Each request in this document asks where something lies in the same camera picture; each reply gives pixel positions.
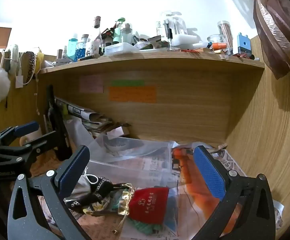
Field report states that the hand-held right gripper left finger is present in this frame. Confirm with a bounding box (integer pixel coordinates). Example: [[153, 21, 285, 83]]
[[8, 145, 90, 240]]

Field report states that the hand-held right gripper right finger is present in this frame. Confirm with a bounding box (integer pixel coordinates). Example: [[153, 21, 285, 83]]
[[193, 145, 276, 240]]

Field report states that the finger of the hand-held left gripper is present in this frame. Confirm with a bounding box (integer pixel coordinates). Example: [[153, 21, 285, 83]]
[[0, 131, 63, 178], [0, 121, 40, 147]]

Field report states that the red drawstring pouch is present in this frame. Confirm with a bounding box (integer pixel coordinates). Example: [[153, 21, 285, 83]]
[[128, 187, 170, 224]]

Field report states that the newspaper with orange picture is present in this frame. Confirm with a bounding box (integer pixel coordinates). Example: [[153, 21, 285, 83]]
[[171, 142, 284, 240]]

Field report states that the black stand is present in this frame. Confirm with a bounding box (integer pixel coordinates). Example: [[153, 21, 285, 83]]
[[46, 84, 72, 161]]

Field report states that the grey face mask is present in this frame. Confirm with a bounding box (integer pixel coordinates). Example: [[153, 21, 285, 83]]
[[65, 175, 99, 203]]

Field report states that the black patterned pouch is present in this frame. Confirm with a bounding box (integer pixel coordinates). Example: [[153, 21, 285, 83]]
[[89, 176, 125, 205]]

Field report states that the floral cloth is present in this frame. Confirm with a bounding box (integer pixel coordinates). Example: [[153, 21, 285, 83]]
[[80, 195, 113, 215]]

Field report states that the stack of newspapers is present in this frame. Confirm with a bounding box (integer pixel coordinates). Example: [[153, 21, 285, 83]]
[[55, 96, 115, 138]]

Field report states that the white paper scrap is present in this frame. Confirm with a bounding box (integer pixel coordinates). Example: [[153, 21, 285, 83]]
[[107, 127, 124, 139]]

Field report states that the gold organza pouch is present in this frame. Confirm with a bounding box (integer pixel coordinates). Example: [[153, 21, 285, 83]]
[[117, 184, 135, 217]]

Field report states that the braided dark band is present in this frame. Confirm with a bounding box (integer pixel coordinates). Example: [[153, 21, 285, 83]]
[[23, 51, 36, 85]]

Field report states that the yellow hanging item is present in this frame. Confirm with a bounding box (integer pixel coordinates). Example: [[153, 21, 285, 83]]
[[35, 50, 46, 74]]

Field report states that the pink sticky note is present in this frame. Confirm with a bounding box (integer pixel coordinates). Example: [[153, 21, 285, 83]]
[[79, 75, 104, 93]]

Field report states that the white fluffy strip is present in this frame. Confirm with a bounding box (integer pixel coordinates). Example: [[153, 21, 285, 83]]
[[9, 44, 20, 74]]

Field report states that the green knitted cloth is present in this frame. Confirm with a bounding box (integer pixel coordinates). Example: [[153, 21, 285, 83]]
[[127, 217, 161, 234]]

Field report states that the wooden shelf unit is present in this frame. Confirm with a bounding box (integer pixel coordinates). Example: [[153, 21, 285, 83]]
[[38, 50, 265, 145]]

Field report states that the blue dotted bottle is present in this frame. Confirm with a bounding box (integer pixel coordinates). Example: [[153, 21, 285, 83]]
[[75, 41, 87, 59]]

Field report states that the blue liquid bottle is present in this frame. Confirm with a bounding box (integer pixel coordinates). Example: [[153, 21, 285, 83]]
[[68, 38, 78, 58]]

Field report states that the orange sticky note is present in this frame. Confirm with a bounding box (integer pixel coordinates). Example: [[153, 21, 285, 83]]
[[109, 86, 157, 103]]

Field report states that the green sticky note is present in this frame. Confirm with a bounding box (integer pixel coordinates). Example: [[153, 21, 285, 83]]
[[111, 79, 145, 86]]

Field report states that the small clear lidded box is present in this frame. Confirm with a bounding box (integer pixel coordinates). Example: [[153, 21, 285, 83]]
[[104, 42, 140, 56]]

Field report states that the brown-capped glass bottle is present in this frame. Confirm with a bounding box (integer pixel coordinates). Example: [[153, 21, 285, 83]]
[[93, 16, 102, 43]]

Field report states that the orange and white tube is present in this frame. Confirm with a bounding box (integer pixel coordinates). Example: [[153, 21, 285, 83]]
[[211, 42, 228, 51]]

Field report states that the green-capped bottle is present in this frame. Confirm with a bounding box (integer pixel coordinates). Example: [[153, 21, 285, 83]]
[[113, 17, 126, 44]]

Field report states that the blue plastic device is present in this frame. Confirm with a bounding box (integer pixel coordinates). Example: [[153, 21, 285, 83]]
[[237, 32, 250, 55]]

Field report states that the glass bowl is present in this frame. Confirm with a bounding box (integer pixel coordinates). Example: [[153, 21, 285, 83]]
[[207, 34, 226, 45]]

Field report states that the white foam box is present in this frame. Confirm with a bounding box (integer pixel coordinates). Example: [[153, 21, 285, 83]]
[[171, 34, 203, 49]]

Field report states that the silver-capped clear bottle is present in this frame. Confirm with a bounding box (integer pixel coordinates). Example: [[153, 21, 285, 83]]
[[122, 23, 133, 44]]

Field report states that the clear jar of brown sticks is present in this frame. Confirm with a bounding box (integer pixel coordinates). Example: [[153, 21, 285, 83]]
[[217, 20, 234, 53]]

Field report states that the beige squeeze tube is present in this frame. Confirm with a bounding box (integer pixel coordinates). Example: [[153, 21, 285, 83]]
[[148, 36, 164, 49]]

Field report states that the clear blister package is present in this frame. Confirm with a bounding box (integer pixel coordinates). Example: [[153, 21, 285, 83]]
[[161, 11, 188, 37]]

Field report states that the brown hanging bag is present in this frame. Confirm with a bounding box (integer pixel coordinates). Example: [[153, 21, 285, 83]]
[[253, 0, 290, 80]]

